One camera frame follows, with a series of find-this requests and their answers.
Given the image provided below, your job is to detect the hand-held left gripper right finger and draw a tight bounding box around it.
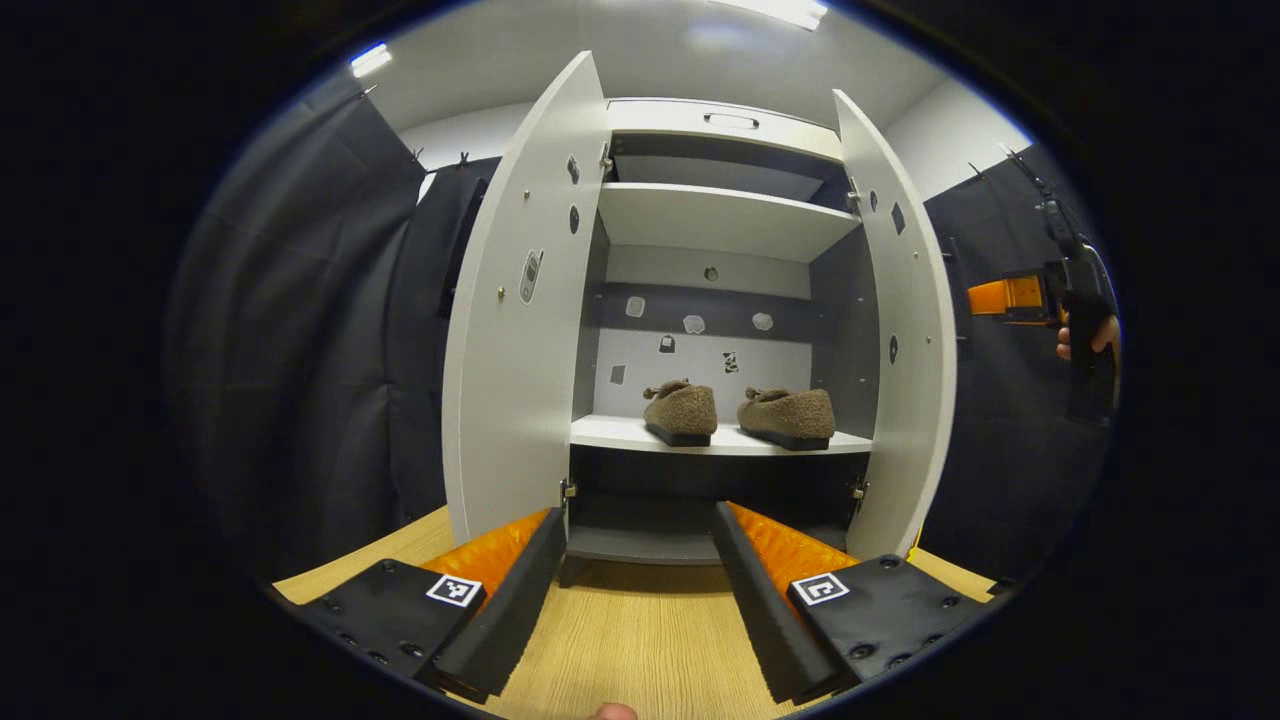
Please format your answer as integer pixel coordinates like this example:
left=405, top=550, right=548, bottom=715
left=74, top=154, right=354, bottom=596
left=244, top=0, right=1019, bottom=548
left=713, top=501, right=986, bottom=706

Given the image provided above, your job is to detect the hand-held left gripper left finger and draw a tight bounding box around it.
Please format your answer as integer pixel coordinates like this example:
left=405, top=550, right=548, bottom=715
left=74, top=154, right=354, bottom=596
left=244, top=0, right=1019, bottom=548
left=285, top=507, right=568, bottom=706

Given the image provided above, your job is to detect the white cabinet door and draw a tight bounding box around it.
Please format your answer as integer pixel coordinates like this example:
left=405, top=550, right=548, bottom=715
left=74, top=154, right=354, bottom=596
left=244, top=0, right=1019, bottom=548
left=438, top=50, right=613, bottom=546
left=832, top=88, right=971, bottom=563

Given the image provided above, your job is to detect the brown fuzzy shoe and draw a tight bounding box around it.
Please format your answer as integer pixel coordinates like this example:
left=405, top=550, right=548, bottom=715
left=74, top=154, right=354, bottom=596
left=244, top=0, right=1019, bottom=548
left=642, top=379, right=719, bottom=448
left=737, top=386, right=837, bottom=452

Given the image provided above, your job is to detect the white shoe cabinet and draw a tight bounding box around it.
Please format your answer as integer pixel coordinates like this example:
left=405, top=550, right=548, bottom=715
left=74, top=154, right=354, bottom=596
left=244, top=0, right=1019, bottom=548
left=560, top=97, right=881, bottom=566

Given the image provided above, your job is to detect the wide ceiling light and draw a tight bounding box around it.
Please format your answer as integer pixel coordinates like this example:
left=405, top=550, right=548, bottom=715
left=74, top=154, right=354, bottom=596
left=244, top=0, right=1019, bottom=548
left=712, top=0, right=831, bottom=31

